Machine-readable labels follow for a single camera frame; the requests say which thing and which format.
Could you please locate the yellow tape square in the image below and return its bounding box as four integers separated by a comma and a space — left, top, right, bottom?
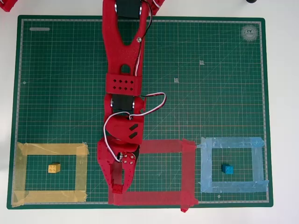
11, 141, 90, 208

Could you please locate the white gripper servo cable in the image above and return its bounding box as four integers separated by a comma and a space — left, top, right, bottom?
103, 92, 167, 162

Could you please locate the green cutting mat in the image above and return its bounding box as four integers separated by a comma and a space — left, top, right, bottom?
6, 15, 273, 210

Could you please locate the red leader arm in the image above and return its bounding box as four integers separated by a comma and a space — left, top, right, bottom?
0, 0, 19, 13

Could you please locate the black red white arm cable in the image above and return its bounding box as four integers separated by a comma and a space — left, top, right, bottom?
134, 0, 153, 77

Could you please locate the blue toy brick cube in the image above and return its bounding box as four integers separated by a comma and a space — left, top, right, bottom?
221, 163, 234, 175

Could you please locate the blue tape square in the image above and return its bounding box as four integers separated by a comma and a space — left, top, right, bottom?
197, 136, 270, 194

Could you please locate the red tape square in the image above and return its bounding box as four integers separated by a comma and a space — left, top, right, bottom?
107, 138, 199, 213

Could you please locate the yellow toy brick cube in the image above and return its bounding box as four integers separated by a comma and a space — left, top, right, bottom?
48, 163, 61, 174

